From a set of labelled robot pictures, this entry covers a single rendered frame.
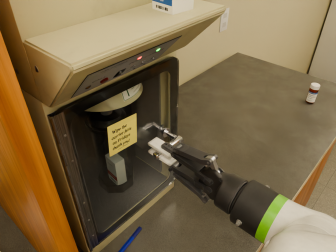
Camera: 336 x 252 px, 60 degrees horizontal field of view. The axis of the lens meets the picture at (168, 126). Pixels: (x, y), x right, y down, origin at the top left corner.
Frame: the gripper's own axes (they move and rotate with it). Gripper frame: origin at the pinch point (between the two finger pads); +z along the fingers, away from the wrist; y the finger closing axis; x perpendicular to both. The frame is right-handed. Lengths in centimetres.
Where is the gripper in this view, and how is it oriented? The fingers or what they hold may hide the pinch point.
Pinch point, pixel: (163, 151)
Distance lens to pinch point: 67.3
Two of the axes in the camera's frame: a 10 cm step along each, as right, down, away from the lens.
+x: -6.7, 4.5, -5.9
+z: -7.4, -4.1, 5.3
